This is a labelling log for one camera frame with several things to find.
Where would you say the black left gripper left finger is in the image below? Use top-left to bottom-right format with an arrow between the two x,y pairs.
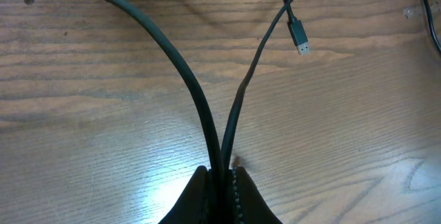
159,166 -> 207,224

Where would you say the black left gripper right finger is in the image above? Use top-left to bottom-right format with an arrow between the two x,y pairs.
232,166 -> 282,224

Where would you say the black cable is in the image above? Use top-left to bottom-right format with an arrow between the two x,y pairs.
19,0 -> 321,180
409,0 -> 441,56

